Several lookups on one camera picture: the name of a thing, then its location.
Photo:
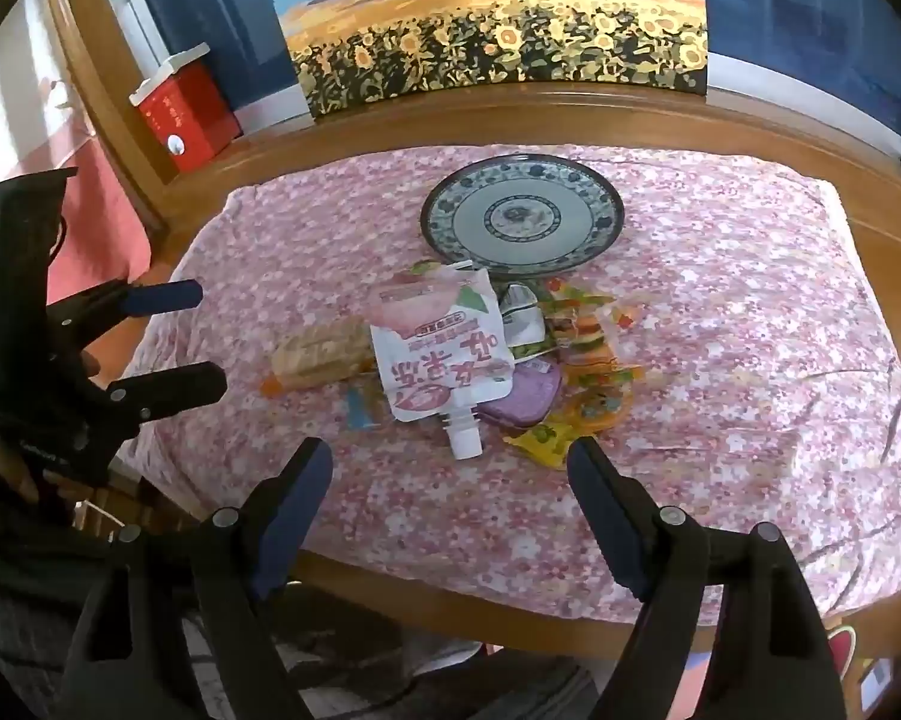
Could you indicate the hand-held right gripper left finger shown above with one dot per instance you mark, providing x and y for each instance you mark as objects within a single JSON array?
[{"x": 293, "y": 517}]

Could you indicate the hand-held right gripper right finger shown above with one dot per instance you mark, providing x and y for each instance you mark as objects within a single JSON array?
[{"x": 608, "y": 517}]

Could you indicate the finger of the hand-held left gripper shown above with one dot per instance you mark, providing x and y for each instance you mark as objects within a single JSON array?
[
  {"x": 158, "y": 296},
  {"x": 180, "y": 386}
]

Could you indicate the yellow snack packet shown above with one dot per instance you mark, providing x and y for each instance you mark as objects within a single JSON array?
[{"x": 544, "y": 441}]

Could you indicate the clear orange candy packet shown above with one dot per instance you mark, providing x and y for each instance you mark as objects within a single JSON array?
[{"x": 600, "y": 401}]

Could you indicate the small light blue packet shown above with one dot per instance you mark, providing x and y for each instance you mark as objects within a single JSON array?
[{"x": 362, "y": 409}]

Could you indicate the beige cracker packet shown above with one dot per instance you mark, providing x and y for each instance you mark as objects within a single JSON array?
[{"x": 319, "y": 352}]

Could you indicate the purple snack packet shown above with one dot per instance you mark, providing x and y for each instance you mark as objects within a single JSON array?
[{"x": 522, "y": 394}]

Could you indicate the burger print candy packet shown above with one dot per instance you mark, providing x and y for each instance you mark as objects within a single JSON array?
[{"x": 582, "y": 322}]

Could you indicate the pink white drink pouch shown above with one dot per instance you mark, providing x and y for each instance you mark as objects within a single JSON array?
[{"x": 435, "y": 360}]

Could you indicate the dark green snack packet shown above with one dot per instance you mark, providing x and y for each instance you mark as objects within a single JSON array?
[{"x": 522, "y": 315}]

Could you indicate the bright green snack packet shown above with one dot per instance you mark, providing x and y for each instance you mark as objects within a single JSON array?
[{"x": 423, "y": 268}]

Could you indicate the round dark tray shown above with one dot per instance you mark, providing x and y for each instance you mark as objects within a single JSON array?
[{"x": 522, "y": 214}]

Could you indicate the wooden chair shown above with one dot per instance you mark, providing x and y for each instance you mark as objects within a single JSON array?
[{"x": 120, "y": 514}]

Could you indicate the red box with white lid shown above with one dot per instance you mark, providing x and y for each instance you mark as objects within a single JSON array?
[{"x": 188, "y": 120}]

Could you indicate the grey dark cloth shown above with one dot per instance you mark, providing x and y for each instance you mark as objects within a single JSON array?
[{"x": 420, "y": 682}]

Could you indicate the pink floral cloth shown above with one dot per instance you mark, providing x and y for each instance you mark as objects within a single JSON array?
[{"x": 720, "y": 315}]

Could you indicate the sunflower field painting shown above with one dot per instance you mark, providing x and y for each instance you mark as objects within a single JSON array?
[{"x": 495, "y": 37}]

